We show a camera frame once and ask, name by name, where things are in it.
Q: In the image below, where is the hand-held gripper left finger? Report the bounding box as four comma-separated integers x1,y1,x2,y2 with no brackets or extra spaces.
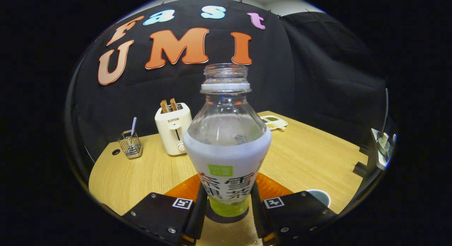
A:
122,174,209,246

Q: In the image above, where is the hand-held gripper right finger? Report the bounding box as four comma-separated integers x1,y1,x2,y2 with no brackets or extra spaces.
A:
250,173,338,246

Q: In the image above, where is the dark round coaster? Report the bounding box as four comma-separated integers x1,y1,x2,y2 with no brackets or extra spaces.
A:
206,200,253,224

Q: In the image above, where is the white cup blue inside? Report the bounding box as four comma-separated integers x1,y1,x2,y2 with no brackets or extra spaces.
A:
307,189,332,208

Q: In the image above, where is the clear juice bottle white label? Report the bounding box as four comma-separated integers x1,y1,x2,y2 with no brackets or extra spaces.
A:
183,63,272,217

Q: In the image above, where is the wooden table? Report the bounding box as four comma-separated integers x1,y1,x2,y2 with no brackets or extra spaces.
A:
88,111,369,246

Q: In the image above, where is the white toaster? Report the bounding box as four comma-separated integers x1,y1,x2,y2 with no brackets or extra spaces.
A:
155,103,193,156

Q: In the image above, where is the white divided dish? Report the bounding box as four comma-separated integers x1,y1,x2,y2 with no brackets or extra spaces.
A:
261,115,288,131

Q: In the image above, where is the black table edge clamp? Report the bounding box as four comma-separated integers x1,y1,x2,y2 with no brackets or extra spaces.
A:
353,161,368,177

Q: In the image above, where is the black backdrop cloth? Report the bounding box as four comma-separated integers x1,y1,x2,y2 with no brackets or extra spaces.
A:
65,0,387,169

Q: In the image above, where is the wire mesh holder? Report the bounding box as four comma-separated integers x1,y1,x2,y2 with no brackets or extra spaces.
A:
118,130,143,159

